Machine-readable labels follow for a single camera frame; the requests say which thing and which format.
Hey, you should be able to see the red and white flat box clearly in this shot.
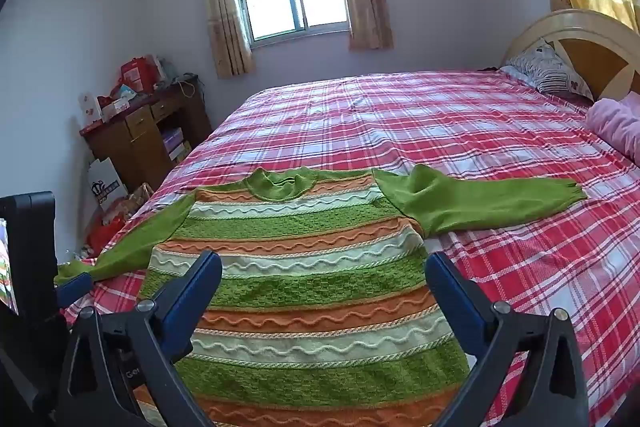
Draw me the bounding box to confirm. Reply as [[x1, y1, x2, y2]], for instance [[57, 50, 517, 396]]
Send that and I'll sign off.
[[99, 97, 135, 122]]

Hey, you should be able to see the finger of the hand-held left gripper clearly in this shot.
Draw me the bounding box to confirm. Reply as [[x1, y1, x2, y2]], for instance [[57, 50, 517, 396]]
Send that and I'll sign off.
[[56, 273, 95, 309]]

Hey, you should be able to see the white floral box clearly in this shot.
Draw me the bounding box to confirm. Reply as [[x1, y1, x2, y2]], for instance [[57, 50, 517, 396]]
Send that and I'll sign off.
[[77, 93, 103, 128]]

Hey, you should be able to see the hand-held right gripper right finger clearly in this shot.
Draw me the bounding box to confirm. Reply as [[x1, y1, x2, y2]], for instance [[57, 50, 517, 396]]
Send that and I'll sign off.
[[424, 252, 591, 427]]

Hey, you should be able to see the bed with red plaid sheet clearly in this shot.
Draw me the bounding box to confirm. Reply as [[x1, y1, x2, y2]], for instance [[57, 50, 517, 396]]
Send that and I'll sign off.
[[60, 69, 640, 427]]

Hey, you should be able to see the cream wooden headboard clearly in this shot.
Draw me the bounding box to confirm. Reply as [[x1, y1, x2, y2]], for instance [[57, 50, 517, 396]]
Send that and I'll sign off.
[[500, 9, 640, 104]]

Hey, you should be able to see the stack of boxes in desk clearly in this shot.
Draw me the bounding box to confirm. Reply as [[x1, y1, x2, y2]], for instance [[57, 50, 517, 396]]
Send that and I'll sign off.
[[161, 128, 192, 162]]

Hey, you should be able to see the white paper bag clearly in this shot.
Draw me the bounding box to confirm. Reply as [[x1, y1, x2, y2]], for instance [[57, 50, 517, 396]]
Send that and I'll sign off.
[[87, 157, 128, 212]]

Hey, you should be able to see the red plastic bag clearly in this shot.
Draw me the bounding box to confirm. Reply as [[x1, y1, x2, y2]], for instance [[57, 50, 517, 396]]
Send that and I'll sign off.
[[85, 197, 132, 258]]

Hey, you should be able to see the large red gift box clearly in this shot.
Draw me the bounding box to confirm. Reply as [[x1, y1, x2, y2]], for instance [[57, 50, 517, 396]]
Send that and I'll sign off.
[[120, 56, 158, 95]]

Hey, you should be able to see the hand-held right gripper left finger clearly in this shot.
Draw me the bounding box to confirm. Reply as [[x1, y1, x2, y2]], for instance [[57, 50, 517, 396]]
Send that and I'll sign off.
[[55, 249, 223, 427]]

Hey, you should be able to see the pink blanket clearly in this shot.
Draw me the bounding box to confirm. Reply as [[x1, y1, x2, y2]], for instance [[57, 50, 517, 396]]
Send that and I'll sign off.
[[585, 92, 640, 162]]

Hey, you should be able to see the green orange striped knit sweater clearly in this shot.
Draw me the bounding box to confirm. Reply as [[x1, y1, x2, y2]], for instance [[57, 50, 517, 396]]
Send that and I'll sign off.
[[54, 167, 588, 427]]

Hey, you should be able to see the patterned white pillow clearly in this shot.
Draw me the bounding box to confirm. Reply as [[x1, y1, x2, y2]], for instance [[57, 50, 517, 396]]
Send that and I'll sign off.
[[500, 38, 595, 102]]

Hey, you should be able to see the brown wooden desk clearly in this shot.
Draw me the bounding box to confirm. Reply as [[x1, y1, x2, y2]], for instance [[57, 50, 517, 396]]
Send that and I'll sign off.
[[79, 79, 215, 195]]

